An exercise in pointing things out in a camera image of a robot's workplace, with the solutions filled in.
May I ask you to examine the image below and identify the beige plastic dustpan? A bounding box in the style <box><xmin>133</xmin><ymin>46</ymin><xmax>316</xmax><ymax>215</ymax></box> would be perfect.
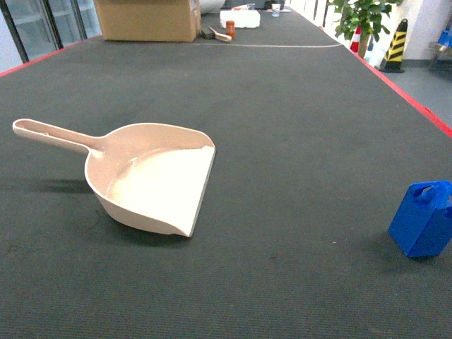
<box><xmin>13</xmin><ymin>119</ymin><xmax>215</xmax><ymax>237</ymax></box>

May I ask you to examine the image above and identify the blue plastic block part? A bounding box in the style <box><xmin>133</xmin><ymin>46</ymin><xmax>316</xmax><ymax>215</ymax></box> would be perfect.
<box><xmin>388</xmin><ymin>181</ymin><xmax>451</xmax><ymax>258</ymax></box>

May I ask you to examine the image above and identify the orange cylindrical can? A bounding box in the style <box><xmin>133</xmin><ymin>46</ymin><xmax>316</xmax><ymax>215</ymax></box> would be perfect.
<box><xmin>226</xmin><ymin>20</ymin><xmax>235</xmax><ymax>39</ymax></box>

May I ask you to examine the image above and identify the white foam block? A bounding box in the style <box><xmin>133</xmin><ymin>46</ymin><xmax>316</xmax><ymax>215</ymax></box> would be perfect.
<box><xmin>220</xmin><ymin>10</ymin><xmax>261</xmax><ymax>28</ymax></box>

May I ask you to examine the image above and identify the white paper cup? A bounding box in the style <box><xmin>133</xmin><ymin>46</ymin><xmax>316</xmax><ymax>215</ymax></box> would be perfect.
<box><xmin>271</xmin><ymin>4</ymin><xmax>280</xmax><ymax>17</ymax></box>

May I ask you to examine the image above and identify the red white traffic cone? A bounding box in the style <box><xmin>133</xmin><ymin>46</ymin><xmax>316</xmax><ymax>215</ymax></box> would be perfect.
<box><xmin>350</xmin><ymin>26</ymin><xmax>361</xmax><ymax>54</ymax></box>

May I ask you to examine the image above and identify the large cardboard box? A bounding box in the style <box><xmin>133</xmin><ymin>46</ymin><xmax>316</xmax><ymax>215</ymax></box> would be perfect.
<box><xmin>95</xmin><ymin>0</ymin><xmax>201</xmax><ymax>42</ymax></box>

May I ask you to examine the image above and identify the yellow black traffic cone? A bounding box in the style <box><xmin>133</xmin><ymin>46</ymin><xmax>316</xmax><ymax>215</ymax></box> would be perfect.
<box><xmin>379</xmin><ymin>18</ymin><xmax>408</xmax><ymax>73</ymax></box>

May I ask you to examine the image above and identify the potted green plant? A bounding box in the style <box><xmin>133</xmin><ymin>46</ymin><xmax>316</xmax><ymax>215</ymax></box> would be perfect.
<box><xmin>327</xmin><ymin>0</ymin><xmax>403</xmax><ymax>58</ymax></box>

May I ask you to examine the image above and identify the wooden handled brush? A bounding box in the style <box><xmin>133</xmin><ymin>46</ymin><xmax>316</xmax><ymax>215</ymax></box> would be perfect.
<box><xmin>201</xmin><ymin>26</ymin><xmax>232</xmax><ymax>42</ymax></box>

